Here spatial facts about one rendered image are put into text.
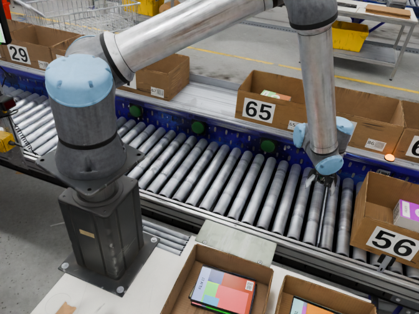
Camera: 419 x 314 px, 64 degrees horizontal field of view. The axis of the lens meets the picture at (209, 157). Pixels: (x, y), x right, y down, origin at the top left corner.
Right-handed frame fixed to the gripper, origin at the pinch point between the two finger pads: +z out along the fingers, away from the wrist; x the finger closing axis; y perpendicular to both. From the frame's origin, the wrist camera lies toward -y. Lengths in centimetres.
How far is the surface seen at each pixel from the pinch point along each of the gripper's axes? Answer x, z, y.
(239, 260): -21, -3, 52
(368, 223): 18.3, -8.7, 21.4
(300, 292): 1, 2, 52
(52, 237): -148, 80, 23
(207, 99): -70, -8, -42
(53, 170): -71, -40, 72
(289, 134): -19.4, -8.7, -25.1
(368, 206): 22.7, 4.4, -3.9
